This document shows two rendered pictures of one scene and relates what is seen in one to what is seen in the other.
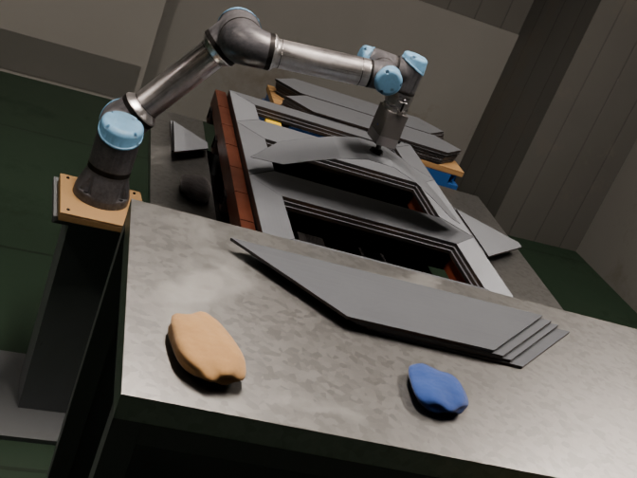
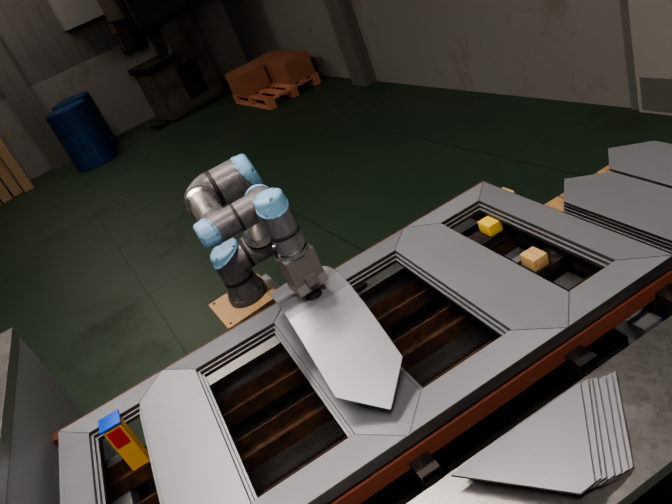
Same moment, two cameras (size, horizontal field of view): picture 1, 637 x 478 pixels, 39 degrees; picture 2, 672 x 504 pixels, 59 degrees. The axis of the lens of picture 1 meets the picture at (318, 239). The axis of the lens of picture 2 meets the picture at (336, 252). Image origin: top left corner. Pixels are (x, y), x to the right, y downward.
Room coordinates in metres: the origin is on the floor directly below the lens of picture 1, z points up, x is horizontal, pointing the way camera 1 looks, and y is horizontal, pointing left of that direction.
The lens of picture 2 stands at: (2.74, -1.34, 1.83)
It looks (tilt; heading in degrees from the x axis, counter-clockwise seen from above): 29 degrees down; 95
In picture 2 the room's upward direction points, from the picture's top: 23 degrees counter-clockwise
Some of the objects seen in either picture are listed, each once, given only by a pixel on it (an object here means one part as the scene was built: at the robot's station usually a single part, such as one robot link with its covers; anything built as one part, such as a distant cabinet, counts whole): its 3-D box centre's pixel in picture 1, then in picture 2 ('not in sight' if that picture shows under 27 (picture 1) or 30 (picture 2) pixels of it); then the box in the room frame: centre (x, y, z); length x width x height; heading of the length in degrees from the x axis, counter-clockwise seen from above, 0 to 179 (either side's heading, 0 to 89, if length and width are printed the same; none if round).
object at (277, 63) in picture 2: not in sight; (270, 78); (2.21, 6.33, 0.20); 1.12 x 0.79 x 0.40; 114
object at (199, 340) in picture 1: (206, 346); not in sight; (1.11, 0.09, 1.07); 0.16 x 0.10 x 0.04; 30
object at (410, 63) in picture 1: (408, 72); (275, 213); (2.54, -0.06, 1.27); 0.09 x 0.08 x 0.11; 107
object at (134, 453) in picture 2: not in sight; (129, 447); (1.88, -0.08, 0.78); 0.05 x 0.05 x 0.19; 19
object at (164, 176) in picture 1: (180, 189); (342, 290); (2.56, 0.46, 0.66); 1.30 x 0.20 x 0.03; 19
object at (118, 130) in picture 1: (117, 141); (231, 260); (2.21, 0.59, 0.87); 0.13 x 0.12 x 0.14; 17
